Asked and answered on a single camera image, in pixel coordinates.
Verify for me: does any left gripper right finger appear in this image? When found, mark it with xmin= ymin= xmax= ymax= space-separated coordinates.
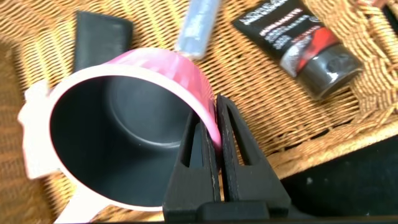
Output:
xmin=215 ymin=94 xmax=292 ymax=218

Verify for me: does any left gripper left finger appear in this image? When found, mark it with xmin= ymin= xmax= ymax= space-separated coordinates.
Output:
xmin=162 ymin=111 xmax=222 ymax=223

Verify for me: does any pink saucepan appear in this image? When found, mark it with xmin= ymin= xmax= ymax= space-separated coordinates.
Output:
xmin=49 ymin=46 xmax=223 ymax=224

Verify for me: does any black cosmetic tube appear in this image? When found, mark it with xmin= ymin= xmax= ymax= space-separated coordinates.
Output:
xmin=232 ymin=0 xmax=364 ymax=101

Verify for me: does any clear blue plastic case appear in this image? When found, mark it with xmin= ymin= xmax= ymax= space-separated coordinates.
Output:
xmin=173 ymin=0 xmax=222 ymax=60

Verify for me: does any black leather case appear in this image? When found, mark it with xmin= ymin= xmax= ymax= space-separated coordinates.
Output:
xmin=73 ymin=11 xmax=134 ymax=73

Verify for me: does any wicker basket with pink handles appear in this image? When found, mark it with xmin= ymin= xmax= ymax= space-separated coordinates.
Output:
xmin=0 ymin=0 xmax=398 ymax=223

